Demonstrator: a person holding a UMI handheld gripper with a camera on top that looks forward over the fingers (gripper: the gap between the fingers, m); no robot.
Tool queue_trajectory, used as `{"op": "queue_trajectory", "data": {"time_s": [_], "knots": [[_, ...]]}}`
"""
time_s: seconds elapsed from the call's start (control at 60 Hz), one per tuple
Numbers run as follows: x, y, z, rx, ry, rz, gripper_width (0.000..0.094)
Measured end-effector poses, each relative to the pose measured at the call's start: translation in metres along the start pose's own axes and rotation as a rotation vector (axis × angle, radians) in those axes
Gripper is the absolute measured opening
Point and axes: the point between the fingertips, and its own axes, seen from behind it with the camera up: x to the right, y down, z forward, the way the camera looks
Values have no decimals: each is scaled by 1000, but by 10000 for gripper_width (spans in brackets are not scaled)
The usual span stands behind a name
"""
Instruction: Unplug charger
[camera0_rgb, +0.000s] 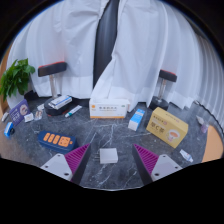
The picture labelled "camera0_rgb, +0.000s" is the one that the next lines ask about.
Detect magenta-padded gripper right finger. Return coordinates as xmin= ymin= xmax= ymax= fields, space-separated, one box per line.
xmin=132 ymin=143 xmax=184 ymax=185

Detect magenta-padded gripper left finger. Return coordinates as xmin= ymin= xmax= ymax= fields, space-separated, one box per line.
xmin=39 ymin=143 xmax=92 ymax=185

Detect white multi-port charger block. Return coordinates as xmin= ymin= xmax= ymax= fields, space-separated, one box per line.
xmin=93 ymin=147 xmax=119 ymax=165

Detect blue power strip orange sockets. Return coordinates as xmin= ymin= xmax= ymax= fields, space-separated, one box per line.
xmin=37 ymin=129 xmax=79 ymax=155

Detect small white blue sachet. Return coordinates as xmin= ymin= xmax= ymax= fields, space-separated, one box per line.
xmin=179 ymin=148 xmax=194 ymax=164

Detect yellow box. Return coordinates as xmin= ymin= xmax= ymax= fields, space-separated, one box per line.
xmin=145 ymin=106 xmax=189 ymax=149

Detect small blue white box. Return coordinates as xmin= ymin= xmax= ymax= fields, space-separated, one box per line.
xmin=127 ymin=108 xmax=147 ymax=132

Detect white green tube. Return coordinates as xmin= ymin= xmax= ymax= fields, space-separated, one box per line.
xmin=64 ymin=104 xmax=83 ymax=119

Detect pill blister pack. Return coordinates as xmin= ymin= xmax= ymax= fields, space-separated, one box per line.
xmin=34 ymin=109 xmax=44 ymax=121

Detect white square packet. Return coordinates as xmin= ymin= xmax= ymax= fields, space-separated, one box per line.
xmin=23 ymin=112 xmax=35 ymax=123

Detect white blue flat box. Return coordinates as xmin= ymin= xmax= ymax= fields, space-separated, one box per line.
xmin=48 ymin=94 xmax=73 ymax=110

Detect small blue device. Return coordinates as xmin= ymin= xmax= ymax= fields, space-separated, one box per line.
xmin=3 ymin=121 xmax=16 ymax=139

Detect purple box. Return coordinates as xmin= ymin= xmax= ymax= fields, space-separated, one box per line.
xmin=8 ymin=98 xmax=31 ymax=127

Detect white orange long box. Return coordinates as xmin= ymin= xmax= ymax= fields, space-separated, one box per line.
xmin=88 ymin=98 xmax=131 ymax=120

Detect small white packet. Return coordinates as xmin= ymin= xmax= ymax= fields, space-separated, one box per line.
xmin=1 ymin=111 xmax=10 ymax=123

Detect black red bar stool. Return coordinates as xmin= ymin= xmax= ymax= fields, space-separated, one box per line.
xmin=37 ymin=61 xmax=73 ymax=117
xmin=148 ymin=69 xmax=178 ymax=112

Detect green leafy potted plant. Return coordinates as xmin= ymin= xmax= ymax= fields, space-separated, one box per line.
xmin=0 ymin=58 xmax=36 ymax=109

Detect grey pleated curtain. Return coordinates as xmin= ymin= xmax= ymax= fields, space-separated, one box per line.
xmin=196 ymin=29 xmax=224 ymax=128

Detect white curtain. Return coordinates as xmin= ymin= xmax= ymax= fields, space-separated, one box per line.
xmin=90 ymin=0 xmax=206 ymax=111
xmin=6 ymin=0 xmax=112 ymax=101

